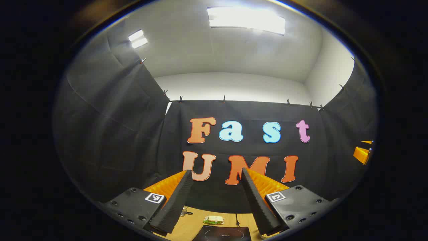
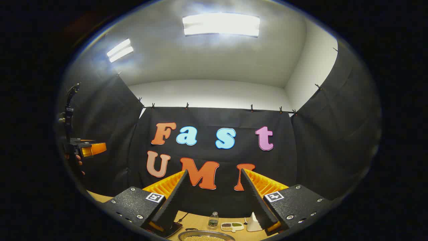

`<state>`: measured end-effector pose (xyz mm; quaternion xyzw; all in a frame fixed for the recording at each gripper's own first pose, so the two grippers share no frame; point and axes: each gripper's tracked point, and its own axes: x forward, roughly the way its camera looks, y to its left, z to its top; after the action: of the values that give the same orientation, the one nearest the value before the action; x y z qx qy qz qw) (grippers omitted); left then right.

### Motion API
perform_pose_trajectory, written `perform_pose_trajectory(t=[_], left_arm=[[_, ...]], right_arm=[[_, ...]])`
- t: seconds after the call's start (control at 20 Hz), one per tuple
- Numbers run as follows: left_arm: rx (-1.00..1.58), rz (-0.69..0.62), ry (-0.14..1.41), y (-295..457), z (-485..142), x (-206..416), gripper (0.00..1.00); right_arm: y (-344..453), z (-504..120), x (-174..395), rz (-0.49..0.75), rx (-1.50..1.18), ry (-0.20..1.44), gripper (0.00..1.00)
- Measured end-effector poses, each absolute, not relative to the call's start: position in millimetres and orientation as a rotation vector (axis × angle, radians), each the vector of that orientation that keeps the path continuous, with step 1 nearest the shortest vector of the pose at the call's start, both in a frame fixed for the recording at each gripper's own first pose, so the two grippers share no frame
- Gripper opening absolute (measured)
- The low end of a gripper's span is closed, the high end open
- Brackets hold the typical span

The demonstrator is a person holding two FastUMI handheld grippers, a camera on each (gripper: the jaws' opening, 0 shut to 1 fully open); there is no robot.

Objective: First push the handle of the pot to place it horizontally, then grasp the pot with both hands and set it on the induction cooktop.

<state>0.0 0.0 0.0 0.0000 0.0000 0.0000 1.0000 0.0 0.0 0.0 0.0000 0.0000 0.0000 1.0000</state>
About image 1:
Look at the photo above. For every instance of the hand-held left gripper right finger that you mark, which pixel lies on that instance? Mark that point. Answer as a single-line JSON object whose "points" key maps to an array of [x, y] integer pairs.
{"points": [[255, 201]]}

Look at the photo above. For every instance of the sandwich with lettuce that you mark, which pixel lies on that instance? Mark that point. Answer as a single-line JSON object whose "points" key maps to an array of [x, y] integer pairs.
{"points": [[214, 219]]}

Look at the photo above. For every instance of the small rectangular ceiling light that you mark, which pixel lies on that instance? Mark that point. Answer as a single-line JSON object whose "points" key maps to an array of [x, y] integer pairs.
{"points": [[137, 39]]}

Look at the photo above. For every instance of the row of black cloth clips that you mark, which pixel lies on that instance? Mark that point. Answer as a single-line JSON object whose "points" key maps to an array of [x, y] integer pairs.
{"points": [[224, 98]]}

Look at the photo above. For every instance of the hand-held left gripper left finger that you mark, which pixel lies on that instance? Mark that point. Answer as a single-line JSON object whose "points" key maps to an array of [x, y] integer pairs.
{"points": [[177, 201]]}

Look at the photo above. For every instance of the black induction cooktop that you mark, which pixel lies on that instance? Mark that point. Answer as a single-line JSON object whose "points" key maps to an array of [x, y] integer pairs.
{"points": [[222, 234]]}

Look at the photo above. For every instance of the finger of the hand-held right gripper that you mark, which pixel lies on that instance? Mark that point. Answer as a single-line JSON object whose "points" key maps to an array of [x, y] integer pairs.
{"points": [[367, 142], [361, 155]]}

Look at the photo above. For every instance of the large rectangular ceiling light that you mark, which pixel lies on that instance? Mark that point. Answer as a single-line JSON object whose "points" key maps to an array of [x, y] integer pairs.
{"points": [[245, 20]]}

